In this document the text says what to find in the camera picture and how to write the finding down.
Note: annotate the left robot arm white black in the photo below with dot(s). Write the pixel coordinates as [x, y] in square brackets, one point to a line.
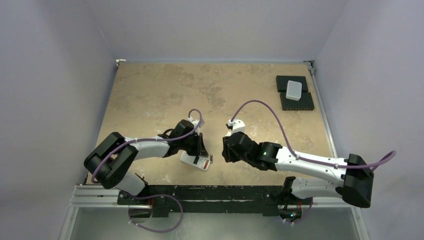
[110, 161]

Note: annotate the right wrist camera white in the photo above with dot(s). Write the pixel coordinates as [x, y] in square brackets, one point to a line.
[235, 126]

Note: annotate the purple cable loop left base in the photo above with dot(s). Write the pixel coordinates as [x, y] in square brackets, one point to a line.
[160, 213]

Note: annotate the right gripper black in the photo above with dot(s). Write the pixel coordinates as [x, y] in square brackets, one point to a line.
[227, 148]

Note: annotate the white remote control red face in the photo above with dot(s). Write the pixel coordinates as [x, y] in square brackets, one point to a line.
[194, 161]

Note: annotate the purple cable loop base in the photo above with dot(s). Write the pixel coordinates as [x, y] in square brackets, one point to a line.
[298, 213]
[160, 213]

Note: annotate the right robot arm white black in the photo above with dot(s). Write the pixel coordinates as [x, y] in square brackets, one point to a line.
[346, 178]

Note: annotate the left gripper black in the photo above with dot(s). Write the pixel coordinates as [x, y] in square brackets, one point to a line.
[199, 149]

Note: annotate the aluminium frame rail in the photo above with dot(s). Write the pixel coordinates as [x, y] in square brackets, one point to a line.
[147, 98]

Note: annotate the white plastic box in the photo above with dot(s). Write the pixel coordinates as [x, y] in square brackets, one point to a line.
[293, 90]

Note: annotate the black tray front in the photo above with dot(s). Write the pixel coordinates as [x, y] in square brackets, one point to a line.
[305, 103]

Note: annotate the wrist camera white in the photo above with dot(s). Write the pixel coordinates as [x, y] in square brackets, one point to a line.
[197, 123]
[235, 126]

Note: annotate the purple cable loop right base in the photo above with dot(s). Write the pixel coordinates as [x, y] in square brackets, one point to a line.
[298, 213]

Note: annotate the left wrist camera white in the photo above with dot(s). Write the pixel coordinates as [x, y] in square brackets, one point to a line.
[197, 123]

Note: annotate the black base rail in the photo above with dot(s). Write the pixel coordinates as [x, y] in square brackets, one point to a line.
[266, 200]

